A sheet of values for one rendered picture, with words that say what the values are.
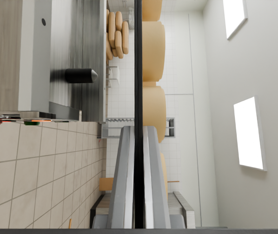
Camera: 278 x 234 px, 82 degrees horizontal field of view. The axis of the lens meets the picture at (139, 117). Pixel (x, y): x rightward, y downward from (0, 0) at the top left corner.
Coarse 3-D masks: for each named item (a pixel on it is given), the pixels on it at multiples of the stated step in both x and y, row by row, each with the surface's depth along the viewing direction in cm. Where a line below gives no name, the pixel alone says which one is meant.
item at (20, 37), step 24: (0, 0) 15; (24, 0) 15; (48, 0) 18; (0, 24) 15; (24, 24) 15; (48, 24) 18; (0, 48) 15; (24, 48) 15; (48, 48) 17; (0, 72) 15; (24, 72) 15; (48, 72) 17; (0, 96) 15; (24, 96) 15; (48, 96) 17
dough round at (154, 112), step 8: (144, 88) 13; (152, 88) 13; (160, 88) 13; (144, 96) 12; (152, 96) 12; (160, 96) 12; (144, 104) 12; (152, 104) 12; (160, 104) 12; (144, 112) 12; (152, 112) 12; (160, 112) 12; (144, 120) 12; (152, 120) 12; (160, 120) 12; (160, 128) 12; (160, 136) 12
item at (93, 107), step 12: (84, 0) 46; (96, 0) 46; (84, 12) 46; (96, 12) 46; (84, 24) 45; (96, 24) 45; (84, 36) 45; (96, 36) 45; (84, 48) 45; (96, 48) 45; (84, 60) 45; (96, 60) 45; (96, 72) 44; (84, 84) 44; (96, 84) 44; (84, 96) 44; (96, 96) 44; (84, 108) 44; (96, 108) 44; (84, 120) 44; (96, 120) 44
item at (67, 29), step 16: (64, 0) 34; (80, 0) 44; (64, 16) 34; (80, 16) 44; (64, 32) 34; (80, 32) 43; (64, 48) 34; (80, 48) 43; (64, 64) 34; (80, 64) 43; (64, 80) 34; (80, 80) 35; (64, 96) 34; (80, 96) 43
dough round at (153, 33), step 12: (144, 24) 12; (156, 24) 12; (144, 36) 12; (156, 36) 12; (144, 48) 12; (156, 48) 12; (144, 60) 12; (156, 60) 12; (144, 72) 13; (156, 72) 13
